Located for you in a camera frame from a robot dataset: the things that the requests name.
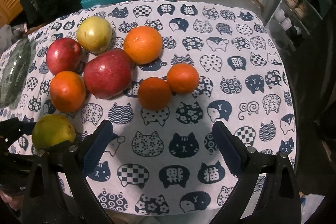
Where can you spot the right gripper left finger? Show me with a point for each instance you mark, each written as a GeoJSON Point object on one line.
{"type": "Point", "coordinates": [94, 146]}

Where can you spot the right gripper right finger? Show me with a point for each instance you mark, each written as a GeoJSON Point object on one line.
{"type": "Point", "coordinates": [226, 144]}

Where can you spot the large red apple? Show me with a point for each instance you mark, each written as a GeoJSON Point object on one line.
{"type": "Point", "coordinates": [109, 74]}

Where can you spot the small tangerine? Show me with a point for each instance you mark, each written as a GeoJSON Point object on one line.
{"type": "Point", "coordinates": [154, 93]}
{"type": "Point", "coordinates": [182, 78]}

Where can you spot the small red apple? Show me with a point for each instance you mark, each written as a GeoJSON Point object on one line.
{"type": "Point", "coordinates": [63, 54]}

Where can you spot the green glass plate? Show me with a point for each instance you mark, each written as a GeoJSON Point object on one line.
{"type": "Point", "coordinates": [15, 72]}

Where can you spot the cat pattern tablecloth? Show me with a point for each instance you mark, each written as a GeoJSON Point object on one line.
{"type": "Point", "coordinates": [166, 162]}

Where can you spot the large orange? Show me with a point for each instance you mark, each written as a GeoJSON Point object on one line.
{"type": "Point", "coordinates": [143, 44]}

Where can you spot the yellow pear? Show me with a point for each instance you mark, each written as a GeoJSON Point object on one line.
{"type": "Point", "coordinates": [94, 34]}

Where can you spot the wooden louvered cabinet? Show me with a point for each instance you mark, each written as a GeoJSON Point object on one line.
{"type": "Point", "coordinates": [9, 10]}

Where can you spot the shoe rack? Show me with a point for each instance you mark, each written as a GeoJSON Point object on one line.
{"type": "Point", "coordinates": [293, 21]}

